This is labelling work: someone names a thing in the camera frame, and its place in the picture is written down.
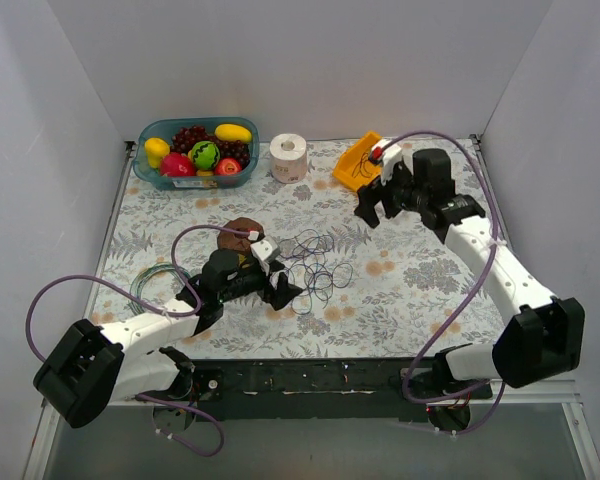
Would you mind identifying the purple thin cable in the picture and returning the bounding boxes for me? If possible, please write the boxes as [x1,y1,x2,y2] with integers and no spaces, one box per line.
[278,228,355,316]

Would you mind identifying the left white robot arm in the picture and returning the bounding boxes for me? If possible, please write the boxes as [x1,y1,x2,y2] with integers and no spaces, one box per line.
[33,249,302,428]

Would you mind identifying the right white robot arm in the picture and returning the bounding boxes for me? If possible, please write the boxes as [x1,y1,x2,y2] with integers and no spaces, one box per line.
[354,145,585,398]

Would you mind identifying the yellow plastic bin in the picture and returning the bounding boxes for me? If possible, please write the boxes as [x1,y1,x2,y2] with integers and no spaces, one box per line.
[332,131,382,192]

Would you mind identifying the brown wrapped paper roll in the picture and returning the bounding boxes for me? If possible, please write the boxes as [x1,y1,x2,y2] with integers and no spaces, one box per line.
[217,217,264,261]

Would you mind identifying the floral table mat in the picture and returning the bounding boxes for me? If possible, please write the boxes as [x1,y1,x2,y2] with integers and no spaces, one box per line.
[102,141,504,359]

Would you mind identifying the white toilet paper roll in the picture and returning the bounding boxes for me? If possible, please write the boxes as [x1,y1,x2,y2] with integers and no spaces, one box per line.
[269,133,308,184]

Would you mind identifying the red toy apple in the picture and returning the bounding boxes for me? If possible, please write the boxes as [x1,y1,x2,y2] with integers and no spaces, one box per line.
[214,157,242,176]

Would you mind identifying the toy watermelon ball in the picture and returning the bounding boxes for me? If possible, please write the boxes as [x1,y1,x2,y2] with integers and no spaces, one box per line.
[188,141,220,171]

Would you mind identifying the yellow toy mango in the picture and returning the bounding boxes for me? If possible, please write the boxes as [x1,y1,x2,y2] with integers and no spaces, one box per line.
[214,123,253,144]

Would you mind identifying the dark red toy grapes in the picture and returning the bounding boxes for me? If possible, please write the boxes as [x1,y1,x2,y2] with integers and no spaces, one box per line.
[171,125,251,168]

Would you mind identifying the yellow toy pear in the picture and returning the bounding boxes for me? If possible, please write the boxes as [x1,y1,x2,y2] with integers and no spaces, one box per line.
[144,137,171,169]

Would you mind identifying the teal fruit basket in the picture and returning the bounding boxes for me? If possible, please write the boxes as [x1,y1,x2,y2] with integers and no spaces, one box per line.
[133,117,259,190]

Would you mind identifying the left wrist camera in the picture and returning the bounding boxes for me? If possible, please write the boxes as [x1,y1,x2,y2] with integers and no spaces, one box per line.
[247,230,285,275]

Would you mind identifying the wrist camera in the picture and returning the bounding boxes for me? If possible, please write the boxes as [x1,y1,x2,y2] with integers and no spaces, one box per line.
[369,140,404,185]
[247,230,285,275]

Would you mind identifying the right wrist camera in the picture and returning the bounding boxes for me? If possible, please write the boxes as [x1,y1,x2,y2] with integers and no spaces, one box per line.
[369,140,404,185]

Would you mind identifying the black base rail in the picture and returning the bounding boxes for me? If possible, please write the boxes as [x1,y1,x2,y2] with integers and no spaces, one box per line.
[134,357,496,424]

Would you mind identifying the aluminium frame rail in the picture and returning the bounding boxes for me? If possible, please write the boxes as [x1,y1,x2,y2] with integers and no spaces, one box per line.
[424,363,581,406]

